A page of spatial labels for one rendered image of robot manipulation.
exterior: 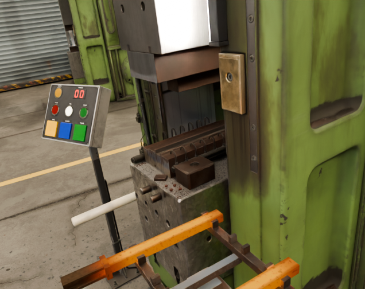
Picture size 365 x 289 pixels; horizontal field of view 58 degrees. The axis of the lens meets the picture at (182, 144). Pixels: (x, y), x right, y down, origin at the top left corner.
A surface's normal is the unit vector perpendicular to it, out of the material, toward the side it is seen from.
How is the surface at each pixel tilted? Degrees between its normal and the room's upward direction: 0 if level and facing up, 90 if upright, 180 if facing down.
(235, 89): 90
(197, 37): 90
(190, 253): 90
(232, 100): 90
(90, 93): 60
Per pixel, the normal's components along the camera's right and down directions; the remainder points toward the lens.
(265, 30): -0.83, 0.30
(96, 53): 0.34, 0.34
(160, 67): 0.56, 0.28
